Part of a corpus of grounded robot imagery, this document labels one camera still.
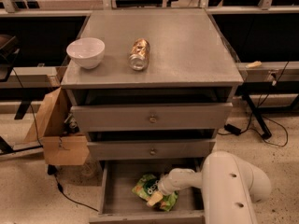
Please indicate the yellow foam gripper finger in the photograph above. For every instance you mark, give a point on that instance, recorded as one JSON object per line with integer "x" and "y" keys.
{"x": 154, "y": 198}

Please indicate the green rice chip bag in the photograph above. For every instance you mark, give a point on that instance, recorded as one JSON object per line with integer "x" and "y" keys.
{"x": 147, "y": 185}

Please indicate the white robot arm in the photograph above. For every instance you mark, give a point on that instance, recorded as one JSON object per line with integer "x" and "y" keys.
{"x": 229, "y": 185}

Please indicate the grey bottom drawer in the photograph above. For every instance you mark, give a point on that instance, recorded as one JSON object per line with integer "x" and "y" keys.
{"x": 118, "y": 205}

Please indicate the grey drawer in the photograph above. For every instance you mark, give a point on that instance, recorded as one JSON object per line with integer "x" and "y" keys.
{"x": 101, "y": 118}
{"x": 118, "y": 205}
{"x": 140, "y": 150}

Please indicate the grey middle drawer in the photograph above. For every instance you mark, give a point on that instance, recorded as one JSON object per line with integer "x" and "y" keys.
{"x": 140, "y": 150}

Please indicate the brass top drawer knob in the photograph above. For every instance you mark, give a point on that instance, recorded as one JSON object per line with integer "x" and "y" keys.
{"x": 152, "y": 119}

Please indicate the grey top drawer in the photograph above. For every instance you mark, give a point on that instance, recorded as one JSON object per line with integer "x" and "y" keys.
{"x": 101, "y": 118}

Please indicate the grey drawer cabinet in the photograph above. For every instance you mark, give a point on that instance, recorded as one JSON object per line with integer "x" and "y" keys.
{"x": 188, "y": 64}

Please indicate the brown cardboard box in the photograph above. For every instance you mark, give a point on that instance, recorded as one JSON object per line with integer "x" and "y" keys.
{"x": 48, "y": 128}

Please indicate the black table leg right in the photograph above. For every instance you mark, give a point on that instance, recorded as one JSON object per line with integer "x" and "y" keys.
{"x": 257, "y": 115}

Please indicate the gold soda can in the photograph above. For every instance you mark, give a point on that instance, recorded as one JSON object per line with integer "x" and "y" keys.
{"x": 139, "y": 57}

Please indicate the white ceramic bowl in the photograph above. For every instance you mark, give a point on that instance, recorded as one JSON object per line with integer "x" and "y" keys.
{"x": 87, "y": 52}

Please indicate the yellow foam scrap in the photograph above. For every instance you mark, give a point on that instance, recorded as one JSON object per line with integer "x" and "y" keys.
{"x": 253, "y": 65}

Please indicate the black power adapter with cable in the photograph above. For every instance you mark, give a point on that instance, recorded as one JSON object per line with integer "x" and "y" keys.
{"x": 230, "y": 129}

